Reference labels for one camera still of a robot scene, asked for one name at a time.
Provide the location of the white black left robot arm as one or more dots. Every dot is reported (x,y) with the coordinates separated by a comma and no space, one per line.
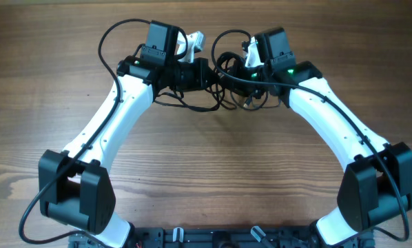
(74,184)

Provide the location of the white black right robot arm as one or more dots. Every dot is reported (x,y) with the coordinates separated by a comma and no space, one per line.
(377,176)

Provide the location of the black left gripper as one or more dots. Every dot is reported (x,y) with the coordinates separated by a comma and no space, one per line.
(201,65)

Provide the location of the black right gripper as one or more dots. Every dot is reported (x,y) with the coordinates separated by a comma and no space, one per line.
(235,85)

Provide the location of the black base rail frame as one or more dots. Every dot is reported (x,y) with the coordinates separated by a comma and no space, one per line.
(233,237)

